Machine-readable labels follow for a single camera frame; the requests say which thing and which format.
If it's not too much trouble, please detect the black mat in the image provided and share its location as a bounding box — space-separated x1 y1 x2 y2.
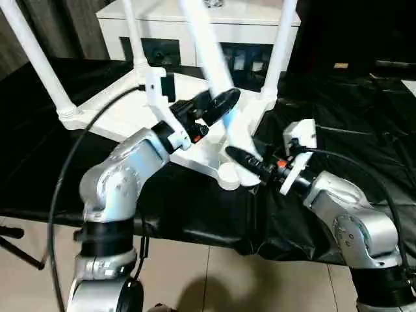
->
0 57 416 266

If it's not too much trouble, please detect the black stand leg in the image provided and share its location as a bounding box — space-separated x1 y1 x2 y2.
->
0 226 46 271

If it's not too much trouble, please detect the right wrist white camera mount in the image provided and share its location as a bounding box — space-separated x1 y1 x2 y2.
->
279 119 319 196

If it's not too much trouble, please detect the white plastic table top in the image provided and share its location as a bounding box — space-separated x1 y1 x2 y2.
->
57 64 281 192

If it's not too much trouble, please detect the white cabinet with glass doors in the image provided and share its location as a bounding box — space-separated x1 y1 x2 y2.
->
96 0 302 72

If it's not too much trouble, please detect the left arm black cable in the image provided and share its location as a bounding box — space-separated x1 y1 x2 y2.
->
47 83 151 312

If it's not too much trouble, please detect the grey curtain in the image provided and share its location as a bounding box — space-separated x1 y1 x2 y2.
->
0 0 111 82

